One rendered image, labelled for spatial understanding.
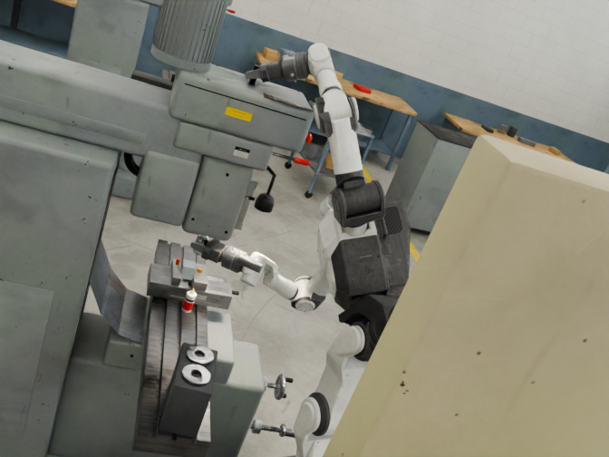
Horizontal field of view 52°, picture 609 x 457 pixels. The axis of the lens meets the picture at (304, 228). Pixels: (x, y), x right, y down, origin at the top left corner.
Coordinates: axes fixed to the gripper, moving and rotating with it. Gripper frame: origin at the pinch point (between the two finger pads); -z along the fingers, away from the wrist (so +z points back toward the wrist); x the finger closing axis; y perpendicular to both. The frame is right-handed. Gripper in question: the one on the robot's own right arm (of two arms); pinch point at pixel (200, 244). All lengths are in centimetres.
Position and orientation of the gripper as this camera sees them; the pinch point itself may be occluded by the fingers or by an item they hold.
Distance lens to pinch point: 245.8
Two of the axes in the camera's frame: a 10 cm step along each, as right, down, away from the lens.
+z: 9.1, 4.0, -1.2
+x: -2.6, 3.2, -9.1
